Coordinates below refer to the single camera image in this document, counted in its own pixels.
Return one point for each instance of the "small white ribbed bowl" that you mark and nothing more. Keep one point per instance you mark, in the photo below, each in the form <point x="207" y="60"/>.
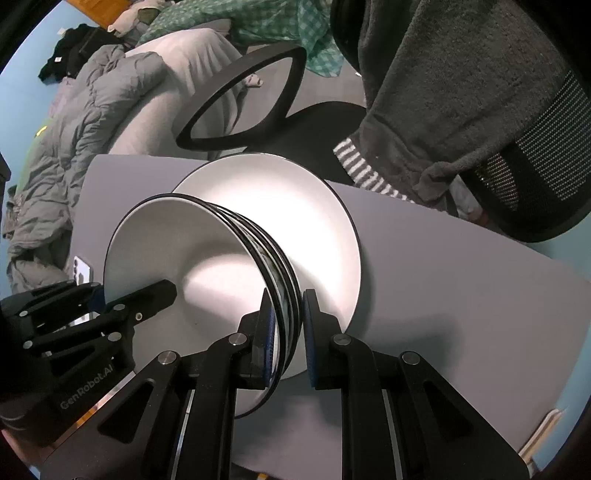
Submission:
<point x="184" y="258"/>

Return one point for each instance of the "pile of beige clothes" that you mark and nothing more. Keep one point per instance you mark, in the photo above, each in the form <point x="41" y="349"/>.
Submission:
<point x="134" y="18"/>

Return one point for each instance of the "wooden louvred wardrobe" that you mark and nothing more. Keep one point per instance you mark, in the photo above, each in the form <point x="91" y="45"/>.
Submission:
<point x="99" y="9"/>

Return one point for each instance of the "green blanket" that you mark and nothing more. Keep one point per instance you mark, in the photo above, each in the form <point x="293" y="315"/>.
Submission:
<point x="39" y="138"/>

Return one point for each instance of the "person's left hand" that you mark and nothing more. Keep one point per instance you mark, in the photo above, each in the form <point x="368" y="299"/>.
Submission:
<point x="16" y="447"/>

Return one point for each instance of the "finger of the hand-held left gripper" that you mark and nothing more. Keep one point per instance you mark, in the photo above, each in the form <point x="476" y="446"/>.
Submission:
<point x="94" y="295"/>
<point x="147" y="300"/>

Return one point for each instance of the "wooden board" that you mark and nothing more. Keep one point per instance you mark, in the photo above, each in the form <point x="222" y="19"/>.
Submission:
<point x="542" y="434"/>

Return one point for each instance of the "green checked cloth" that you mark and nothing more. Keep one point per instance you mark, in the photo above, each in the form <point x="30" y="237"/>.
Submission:
<point x="258" y="18"/>

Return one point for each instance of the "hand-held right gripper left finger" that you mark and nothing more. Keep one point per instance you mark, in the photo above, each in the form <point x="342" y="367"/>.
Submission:
<point x="270" y="350"/>

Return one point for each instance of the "white plate with black rim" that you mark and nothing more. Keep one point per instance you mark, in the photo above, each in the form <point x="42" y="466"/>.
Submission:
<point x="323" y="221"/>

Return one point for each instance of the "grey duvet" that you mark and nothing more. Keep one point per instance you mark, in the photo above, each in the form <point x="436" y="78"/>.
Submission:
<point x="83" y="115"/>

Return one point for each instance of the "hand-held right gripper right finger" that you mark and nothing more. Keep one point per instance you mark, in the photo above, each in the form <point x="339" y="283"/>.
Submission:
<point x="311" y="350"/>

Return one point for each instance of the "light grey bed sheet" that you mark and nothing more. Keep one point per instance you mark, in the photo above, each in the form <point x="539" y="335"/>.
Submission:
<point x="184" y="69"/>

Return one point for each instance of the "black mesh office chair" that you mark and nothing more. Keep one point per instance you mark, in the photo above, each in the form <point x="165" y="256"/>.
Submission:
<point x="531" y="184"/>

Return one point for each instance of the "white smartphone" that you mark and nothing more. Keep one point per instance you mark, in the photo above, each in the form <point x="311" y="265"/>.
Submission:
<point x="83" y="270"/>

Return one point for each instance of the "pile of black clothes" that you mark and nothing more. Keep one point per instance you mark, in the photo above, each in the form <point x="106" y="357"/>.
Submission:
<point x="69" y="46"/>

